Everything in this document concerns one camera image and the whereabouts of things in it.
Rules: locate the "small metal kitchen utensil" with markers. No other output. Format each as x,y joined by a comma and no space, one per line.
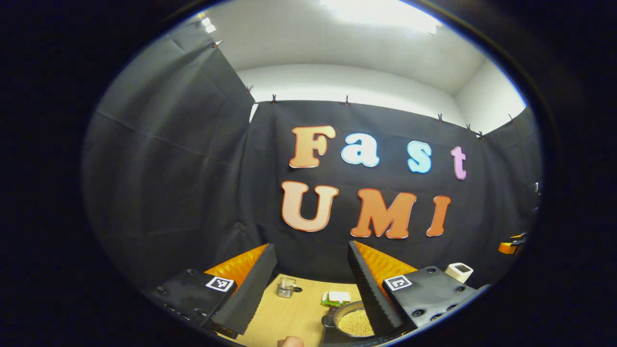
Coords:
286,287

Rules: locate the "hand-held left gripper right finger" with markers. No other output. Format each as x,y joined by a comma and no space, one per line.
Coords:
371,299

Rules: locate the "small ceiling light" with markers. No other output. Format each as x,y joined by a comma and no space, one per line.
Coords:
208,25

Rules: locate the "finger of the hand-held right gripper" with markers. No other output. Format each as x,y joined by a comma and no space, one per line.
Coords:
507,248
519,236

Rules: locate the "white toaster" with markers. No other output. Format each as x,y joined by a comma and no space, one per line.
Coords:
459,273

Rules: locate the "black backdrop cloth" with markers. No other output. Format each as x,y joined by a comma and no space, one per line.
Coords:
193,193

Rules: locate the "black induction cooktop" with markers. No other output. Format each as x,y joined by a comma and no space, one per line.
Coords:
332,340

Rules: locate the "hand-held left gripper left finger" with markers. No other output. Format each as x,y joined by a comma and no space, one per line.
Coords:
250,294

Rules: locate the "pile of soybeans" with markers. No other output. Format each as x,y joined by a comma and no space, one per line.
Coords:
356,324

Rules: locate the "sandwich with green lettuce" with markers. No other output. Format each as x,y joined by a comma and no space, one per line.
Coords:
337,297

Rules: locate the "large ceiling light panel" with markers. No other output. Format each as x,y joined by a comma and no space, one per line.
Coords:
381,14

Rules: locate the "row of black cloth clips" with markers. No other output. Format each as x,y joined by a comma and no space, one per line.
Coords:
346,100

